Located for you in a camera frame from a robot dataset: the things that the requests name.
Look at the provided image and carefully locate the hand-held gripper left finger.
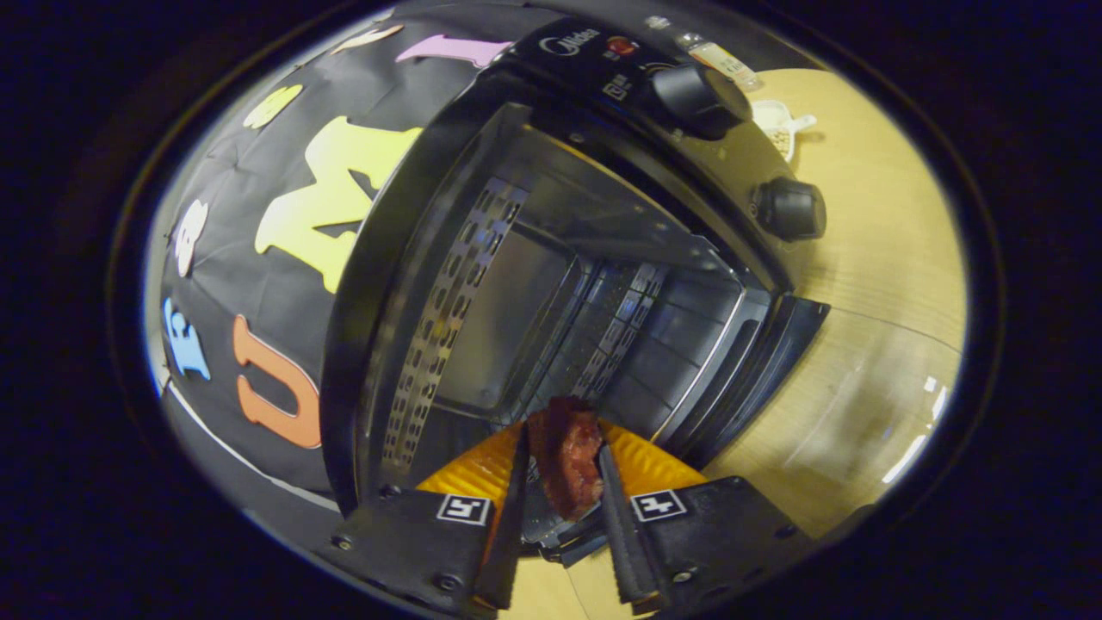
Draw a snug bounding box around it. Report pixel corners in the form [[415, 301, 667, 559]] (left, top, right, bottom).
[[331, 422, 530, 617]]

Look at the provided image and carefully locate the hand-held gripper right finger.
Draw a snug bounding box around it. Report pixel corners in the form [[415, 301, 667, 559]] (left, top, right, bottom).
[[598, 419, 814, 614]]

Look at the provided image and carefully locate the black toaster oven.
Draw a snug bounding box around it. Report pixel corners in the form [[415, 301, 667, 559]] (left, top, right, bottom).
[[320, 15, 963, 565]]

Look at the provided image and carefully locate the white divided grain dish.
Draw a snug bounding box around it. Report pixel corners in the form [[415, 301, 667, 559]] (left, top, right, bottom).
[[751, 99, 817, 163]]

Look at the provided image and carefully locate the brown meat piece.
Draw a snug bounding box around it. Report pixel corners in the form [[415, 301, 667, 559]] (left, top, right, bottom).
[[527, 396, 605, 522]]

